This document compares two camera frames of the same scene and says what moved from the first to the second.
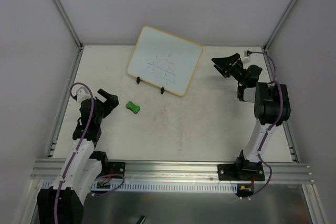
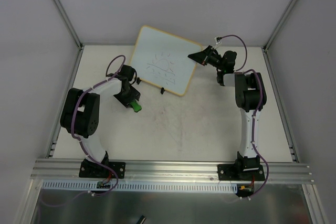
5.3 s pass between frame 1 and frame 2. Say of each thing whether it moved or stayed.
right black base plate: stayed
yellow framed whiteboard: stayed
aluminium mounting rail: stayed
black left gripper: moved
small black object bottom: stayed
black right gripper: moved
